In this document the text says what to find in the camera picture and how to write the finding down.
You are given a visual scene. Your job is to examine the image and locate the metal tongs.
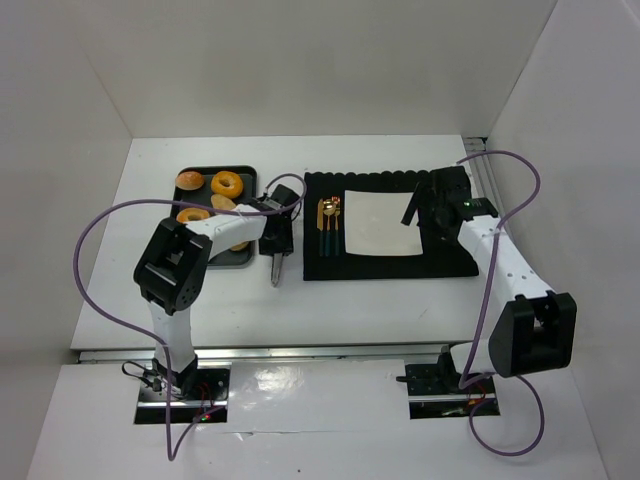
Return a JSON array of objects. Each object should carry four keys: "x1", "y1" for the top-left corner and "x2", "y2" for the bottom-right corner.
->
[{"x1": 270, "y1": 252, "x2": 285, "y2": 287}]

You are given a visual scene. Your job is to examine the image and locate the glazed donut bread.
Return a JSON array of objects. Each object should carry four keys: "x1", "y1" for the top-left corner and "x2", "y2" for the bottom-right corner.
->
[{"x1": 211, "y1": 170, "x2": 244, "y2": 199}]

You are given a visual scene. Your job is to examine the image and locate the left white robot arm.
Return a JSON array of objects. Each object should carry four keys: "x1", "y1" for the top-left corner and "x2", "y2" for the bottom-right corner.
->
[{"x1": 134, "y1": 200, "x2": 293, "y2": 397}]

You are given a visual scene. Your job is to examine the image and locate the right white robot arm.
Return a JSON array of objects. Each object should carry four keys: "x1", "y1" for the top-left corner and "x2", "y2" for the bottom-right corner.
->
[{"x1": 401, "y1": 166, "x2": 577, "y2": 388}]

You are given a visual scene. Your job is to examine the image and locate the small round bread bun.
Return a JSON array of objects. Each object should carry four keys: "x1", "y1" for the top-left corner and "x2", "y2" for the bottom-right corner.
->
[{"x1": 230, "y1": 241, "x2": 250, "y2": 252}]

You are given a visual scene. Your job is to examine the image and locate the oblong bread roll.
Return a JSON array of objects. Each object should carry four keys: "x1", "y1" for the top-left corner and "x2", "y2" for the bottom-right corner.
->
[{"x1": 211, "y1": 194, "x2": 236, "y2": 211}]

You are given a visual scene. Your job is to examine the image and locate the white square plate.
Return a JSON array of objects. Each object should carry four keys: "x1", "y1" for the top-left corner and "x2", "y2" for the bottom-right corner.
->
[{"x1": 342, "y1": 190, "x2": 423, "y2": 257}]

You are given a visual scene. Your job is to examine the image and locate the black placemat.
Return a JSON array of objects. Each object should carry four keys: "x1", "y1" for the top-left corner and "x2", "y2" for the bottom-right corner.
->
[{"x1": 303, "y1": 170, "x2": 478, "y2": 281}]

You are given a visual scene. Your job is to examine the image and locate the dark baking tray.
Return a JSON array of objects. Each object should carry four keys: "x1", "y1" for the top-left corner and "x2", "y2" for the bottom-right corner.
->
[{"x1": 173, "y1": 165, "x2": 257, "y2": 269}]

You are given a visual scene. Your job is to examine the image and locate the round sesame bun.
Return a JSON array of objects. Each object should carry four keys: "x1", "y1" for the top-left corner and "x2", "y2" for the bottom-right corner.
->
[{"x1": 175, "y1": 170, "x2": 205, "y2": 191}]

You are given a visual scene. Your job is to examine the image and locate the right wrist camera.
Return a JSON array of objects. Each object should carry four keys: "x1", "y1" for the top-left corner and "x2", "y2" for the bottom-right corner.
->
[{"x1": 461, "y1": 198, "x2": 499, "y2": 221}]

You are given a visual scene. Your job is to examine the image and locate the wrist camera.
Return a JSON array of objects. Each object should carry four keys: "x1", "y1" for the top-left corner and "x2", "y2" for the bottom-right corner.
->
[
  {"x1": 461, "y1": 198, "x2": 499, "y2": 221},
  {"x1": 266, "y1": 184, "x2": 299, "y2": 210}
]

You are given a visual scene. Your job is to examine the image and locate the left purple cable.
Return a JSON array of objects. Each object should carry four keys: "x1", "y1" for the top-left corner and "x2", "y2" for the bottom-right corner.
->
[{"x1": 73, "y1": 173, "x2": 307, "y2": 461}]

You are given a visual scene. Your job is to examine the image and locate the purple cable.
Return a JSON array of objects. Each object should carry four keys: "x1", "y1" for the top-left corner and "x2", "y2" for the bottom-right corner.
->
[
  {"x1": 73, "y1": 173, "x2": 307, "y2": 461},
  {"x1": 455, "y1": 149, "x2": 546, "y2": 458}
]

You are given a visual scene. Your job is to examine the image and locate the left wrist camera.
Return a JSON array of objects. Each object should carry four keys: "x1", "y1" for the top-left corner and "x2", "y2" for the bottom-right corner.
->
[{"x1": 266, "y1": 184, "x2": 299, "y2": 210}]

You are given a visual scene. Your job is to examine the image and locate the gold knife green handle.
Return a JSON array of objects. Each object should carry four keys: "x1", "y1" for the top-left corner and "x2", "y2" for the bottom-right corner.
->
[{"x1": 316, "y1": 198, "x2": 324, "y2": 257}]

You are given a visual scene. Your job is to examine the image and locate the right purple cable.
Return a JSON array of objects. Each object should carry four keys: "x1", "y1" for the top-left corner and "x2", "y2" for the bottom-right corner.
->
[{"x1": 455, "y1": 149, "x2": 546, "y2": 458}]

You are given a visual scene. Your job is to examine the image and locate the gold spoon green handle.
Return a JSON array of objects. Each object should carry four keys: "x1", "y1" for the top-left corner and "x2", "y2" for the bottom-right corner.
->
[{"x1": 323, "y1": 197, "x2": 337, "y2": 257}]

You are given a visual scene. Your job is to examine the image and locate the gold fork green handle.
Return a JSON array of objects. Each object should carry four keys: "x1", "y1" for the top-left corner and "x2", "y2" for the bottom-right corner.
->
[{"x1": 332, "y1": 196, "x2": 341, "y2": 257}]

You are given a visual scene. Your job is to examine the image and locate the aluminium table edge rail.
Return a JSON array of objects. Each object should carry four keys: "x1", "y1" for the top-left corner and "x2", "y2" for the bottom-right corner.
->
[{"x1": 78, "y1": 342, "x2": 457, "y2": 364}]

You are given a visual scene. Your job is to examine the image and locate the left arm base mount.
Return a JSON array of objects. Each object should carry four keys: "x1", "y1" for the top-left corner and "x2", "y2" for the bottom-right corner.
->
[{"x1": 121, "y1": 361, "x2": 231, "y2": 425}]

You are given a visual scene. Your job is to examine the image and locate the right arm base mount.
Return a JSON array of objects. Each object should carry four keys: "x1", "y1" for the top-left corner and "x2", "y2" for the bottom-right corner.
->
[{"x1": 396, "y1": 346, "x2": 500, "y2": 420}]

